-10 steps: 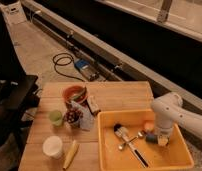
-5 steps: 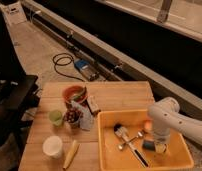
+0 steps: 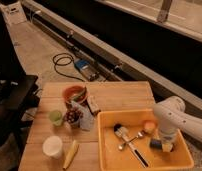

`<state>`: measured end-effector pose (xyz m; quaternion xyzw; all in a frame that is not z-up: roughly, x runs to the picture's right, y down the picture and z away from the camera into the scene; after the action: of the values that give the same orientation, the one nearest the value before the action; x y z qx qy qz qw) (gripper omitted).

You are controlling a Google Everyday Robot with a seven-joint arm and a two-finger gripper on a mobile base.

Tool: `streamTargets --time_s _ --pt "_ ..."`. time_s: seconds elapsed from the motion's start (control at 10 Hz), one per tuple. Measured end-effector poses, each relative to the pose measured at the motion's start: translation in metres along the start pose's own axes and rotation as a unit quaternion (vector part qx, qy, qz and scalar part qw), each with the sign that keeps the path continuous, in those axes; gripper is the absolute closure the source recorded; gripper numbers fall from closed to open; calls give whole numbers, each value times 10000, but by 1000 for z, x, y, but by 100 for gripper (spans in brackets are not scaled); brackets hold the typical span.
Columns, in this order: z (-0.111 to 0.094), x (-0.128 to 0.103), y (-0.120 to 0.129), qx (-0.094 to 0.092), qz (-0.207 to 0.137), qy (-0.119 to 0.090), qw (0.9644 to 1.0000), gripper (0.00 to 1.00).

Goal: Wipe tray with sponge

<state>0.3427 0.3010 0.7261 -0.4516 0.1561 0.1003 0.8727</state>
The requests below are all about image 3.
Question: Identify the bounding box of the blue sponge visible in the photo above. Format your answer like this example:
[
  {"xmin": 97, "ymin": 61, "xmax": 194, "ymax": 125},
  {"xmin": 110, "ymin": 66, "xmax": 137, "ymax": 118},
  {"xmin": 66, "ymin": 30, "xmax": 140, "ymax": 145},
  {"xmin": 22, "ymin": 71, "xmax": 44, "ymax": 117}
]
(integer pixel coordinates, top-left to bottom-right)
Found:
[{"xmin": 149, "ymin": 139, "xmax": 162, "ymax": 149}]

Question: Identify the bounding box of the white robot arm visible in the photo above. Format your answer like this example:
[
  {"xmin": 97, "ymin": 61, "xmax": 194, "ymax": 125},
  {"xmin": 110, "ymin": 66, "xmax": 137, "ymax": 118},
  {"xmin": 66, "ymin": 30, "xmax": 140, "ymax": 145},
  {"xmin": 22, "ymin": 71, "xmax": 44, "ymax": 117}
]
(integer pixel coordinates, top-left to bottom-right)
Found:
[{"xmin": 152, "ymin": 96, "xmax": 202, "ymax": 152}]

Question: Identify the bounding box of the yellow plastic tray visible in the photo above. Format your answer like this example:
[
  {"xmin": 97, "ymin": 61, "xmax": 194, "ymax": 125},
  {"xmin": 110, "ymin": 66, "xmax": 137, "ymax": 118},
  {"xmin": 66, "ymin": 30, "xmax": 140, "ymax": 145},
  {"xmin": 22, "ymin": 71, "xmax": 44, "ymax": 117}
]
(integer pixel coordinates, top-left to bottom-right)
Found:
[{"xmin": 97, "ymin": 109, "xmax": 194, "ymax": 171}]

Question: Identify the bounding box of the orange round fruit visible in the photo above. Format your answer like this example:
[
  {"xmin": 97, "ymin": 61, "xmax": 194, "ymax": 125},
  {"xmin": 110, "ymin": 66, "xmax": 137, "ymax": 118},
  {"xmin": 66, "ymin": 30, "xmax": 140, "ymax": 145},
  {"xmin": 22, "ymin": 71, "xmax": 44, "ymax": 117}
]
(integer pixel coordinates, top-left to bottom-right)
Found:
[{"xmin": 143, "ymin": 121, "xmax": 156, "ymax": 134}]

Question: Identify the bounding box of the metal spoon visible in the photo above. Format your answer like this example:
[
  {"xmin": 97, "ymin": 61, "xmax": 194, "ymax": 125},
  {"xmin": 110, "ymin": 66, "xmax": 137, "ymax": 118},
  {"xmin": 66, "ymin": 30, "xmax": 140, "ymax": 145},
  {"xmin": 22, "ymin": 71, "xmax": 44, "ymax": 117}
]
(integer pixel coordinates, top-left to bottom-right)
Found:
[{"xmin": 118, "ymin": 131, "xmax": 144, "ymax": 151}]

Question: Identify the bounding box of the brown rectangular box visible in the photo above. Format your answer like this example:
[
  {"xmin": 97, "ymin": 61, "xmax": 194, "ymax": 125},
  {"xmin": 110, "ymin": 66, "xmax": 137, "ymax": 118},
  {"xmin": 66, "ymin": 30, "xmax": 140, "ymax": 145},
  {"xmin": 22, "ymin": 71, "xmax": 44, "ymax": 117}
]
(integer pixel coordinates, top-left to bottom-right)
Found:
[{"xmin": 87, "ymin": 96, "xmax": 100, "ymax": 115}]

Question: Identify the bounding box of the small dark patterned cup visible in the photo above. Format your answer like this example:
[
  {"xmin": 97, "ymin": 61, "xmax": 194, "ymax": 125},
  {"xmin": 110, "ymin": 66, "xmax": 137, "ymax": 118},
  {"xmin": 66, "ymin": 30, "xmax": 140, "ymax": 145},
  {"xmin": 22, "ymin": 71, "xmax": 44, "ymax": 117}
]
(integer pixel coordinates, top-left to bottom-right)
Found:
[{"xmin": 65, "ymin": 110, "xmax": 82, "ymax": 128}]

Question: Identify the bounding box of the green item in bowl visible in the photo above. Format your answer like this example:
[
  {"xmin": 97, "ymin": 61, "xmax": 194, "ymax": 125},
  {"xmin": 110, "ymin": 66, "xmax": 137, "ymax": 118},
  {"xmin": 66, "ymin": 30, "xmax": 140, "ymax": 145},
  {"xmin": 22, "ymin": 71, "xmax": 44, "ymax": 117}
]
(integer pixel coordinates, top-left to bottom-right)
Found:
[{"xmin": 72, "ymin": 87, "xmax": 87, "ymax": 101}]

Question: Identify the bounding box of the orange bowl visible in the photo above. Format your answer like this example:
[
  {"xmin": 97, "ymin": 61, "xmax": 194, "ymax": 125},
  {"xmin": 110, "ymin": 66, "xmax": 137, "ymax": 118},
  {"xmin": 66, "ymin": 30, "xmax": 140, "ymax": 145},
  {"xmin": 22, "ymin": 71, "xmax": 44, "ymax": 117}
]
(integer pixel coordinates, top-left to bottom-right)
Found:
[{"xmin": 62, "ymin": 85, "xmax": 88, "ymax": 105}]

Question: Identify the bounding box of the blue and grey floor device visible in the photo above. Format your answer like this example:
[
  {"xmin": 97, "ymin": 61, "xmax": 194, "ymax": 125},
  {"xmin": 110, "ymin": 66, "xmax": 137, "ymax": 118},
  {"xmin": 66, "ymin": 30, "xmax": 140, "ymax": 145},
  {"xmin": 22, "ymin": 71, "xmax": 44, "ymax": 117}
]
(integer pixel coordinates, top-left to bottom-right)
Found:
[{"xmin": 74, "ymin": 59, "xmax": 99, "ymax": 81}]

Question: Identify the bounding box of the white paper cup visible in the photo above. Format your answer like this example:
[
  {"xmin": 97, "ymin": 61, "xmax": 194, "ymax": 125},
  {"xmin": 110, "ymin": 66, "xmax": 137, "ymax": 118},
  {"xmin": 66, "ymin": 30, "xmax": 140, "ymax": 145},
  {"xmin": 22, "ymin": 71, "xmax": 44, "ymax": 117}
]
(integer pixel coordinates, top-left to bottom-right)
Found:
[{"xmin": 42, "ymin": 136, "xmax": 63, "ymax": 159}]

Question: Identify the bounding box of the green plastic cup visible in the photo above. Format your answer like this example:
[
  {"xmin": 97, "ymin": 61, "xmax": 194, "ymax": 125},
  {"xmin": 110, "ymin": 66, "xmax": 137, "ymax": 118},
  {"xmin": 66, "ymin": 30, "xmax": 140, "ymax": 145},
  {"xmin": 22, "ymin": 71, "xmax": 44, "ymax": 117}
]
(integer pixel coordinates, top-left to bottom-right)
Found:
[{"xmin": 48, "ymin": 110, "xmax": 63, "ymax": 126}]

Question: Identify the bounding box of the white box on floor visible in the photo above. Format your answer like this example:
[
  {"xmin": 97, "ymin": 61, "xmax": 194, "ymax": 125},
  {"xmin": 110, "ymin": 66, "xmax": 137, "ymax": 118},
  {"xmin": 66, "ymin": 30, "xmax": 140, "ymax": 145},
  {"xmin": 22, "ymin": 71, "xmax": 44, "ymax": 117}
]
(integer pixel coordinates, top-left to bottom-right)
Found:
[{"xmin": 3, "ymin": 1, "xmax": 27, "ymax": 26}]

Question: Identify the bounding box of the dish brush with black handle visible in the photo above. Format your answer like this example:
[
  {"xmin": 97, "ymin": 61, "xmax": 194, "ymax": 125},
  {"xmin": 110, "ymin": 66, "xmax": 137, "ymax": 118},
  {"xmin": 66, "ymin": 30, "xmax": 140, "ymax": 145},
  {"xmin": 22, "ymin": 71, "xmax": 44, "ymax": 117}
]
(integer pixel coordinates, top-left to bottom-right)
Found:
[{"xmin": 113, "ymin": 124, "xmax": 148, "ymax": 168}]

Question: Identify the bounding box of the black coiled cable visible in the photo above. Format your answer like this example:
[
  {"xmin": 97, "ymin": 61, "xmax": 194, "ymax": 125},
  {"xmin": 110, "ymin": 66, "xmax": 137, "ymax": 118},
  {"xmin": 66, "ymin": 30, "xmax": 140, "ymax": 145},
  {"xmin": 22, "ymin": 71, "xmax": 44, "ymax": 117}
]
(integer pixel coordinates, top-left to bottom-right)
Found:
[{"xmin": 52, "ymin": 52, "xmax": 86, "ymax": 83}]

